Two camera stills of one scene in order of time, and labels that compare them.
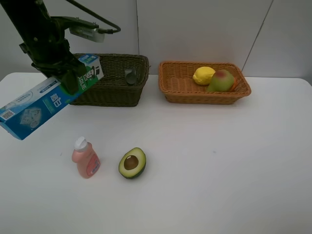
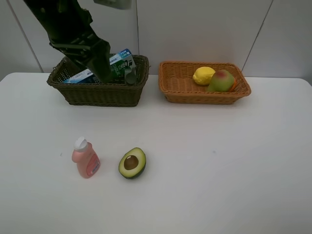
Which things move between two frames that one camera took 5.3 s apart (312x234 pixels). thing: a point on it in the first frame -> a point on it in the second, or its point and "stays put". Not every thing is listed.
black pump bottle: x=130 y=75 stays put
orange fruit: x=235 y=82 stays put
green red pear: x=221 y=81 stays put
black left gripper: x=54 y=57 -> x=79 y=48
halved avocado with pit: x=132 y=163 stays put
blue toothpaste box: x=19 y=117 -> x=120 y=63
